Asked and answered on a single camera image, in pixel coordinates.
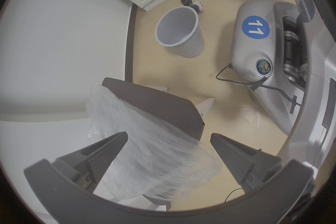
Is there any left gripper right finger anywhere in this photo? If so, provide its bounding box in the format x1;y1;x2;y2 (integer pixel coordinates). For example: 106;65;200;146
211;133;282;193

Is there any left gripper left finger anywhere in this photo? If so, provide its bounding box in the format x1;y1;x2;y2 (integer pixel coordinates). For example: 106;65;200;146
54;132;128;194

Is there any clear plastic bag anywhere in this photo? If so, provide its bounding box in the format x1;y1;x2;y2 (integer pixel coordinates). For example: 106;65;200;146
87;84;223;201

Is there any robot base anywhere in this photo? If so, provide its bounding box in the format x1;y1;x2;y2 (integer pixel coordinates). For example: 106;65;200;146
230;0;336;193

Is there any white trash bin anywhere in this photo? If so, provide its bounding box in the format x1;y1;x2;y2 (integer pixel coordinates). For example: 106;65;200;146
155;7;205;58

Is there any grey seat white leg stool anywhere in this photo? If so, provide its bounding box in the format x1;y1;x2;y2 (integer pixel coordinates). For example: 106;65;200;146
101;77;216;211

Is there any black cable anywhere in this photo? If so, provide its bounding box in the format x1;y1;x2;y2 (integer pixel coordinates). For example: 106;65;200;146
216;63;300;106
224;188;245;203

